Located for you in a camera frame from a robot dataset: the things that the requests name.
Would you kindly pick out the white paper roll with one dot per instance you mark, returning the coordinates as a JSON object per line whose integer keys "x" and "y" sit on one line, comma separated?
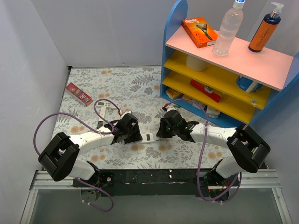
{"x": 195, "y": 64}

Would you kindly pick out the white air conditioner remote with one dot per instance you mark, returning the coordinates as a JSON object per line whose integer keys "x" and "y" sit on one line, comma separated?
{"x": 107, "y": 105}

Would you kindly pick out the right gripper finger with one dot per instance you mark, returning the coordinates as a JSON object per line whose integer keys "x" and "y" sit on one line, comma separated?
{"x": 163, "y": 124}
{"x": 164, "y": 134}

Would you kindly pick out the blue white container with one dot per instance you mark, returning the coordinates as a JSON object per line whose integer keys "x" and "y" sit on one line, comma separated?
{"x": 248, "y": 85}

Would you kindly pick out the orange pump bottle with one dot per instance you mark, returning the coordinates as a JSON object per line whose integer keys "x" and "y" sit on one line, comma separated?
{"x": 266, "y": 28}

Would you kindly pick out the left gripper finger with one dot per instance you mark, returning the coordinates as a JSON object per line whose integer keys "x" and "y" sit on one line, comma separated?
{"x": 129, "y": 139}
{"x": 135, "y": 133}

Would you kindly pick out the white soap bar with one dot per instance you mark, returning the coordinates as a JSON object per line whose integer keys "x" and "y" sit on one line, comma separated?
{"x": 186, "y": 97}
{"x": 211, "y": 112}
{"x": 199, "y": 105}

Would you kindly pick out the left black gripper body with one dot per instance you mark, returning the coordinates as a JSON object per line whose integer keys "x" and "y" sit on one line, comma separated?
{"x": 133, "y": 131}

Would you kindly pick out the floral table mat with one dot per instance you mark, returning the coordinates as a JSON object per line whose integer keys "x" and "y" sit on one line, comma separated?
{"x": 137, "y": 89}

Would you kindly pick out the slim white black remote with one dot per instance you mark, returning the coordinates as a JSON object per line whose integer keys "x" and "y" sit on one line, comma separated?
{"x": 101, "y": 122}

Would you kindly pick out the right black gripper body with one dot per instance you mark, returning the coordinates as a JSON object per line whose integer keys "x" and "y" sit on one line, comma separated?
{"x": 165, "y": 129}

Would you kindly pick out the blue pink yellow shelf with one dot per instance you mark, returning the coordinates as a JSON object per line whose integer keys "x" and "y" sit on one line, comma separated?
{"x": 277, "y": 72}

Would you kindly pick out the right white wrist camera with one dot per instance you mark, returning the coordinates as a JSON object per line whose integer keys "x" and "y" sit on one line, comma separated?
{"x": 167, "y": 107}

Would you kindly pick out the orange razor box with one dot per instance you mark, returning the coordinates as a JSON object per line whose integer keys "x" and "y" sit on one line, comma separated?
{"x": 200, "y": 32}

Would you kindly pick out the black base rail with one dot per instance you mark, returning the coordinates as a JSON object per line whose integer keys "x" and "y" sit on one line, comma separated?
{"x": 147, "y": 182}

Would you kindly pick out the clear plastic water bottle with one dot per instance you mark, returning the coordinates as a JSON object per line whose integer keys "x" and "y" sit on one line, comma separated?
{"x": 229, "y": 27}

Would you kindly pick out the white red remote control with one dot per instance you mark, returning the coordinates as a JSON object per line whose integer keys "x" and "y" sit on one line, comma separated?
{"x": 149, "y": 137}

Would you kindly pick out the red box on shelf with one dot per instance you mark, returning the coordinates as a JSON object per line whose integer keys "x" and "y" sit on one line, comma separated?
{"x": 212, "y": 93}

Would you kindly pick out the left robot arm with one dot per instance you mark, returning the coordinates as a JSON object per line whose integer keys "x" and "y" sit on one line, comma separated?
{"x": 60, "y": 157}

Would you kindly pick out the red toothpaste box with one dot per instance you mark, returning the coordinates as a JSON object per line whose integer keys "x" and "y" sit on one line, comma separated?
{"x": 79, "y": 94}

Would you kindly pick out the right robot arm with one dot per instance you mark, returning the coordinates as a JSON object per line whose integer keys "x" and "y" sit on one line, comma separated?
{"x": 248, "y": 149}

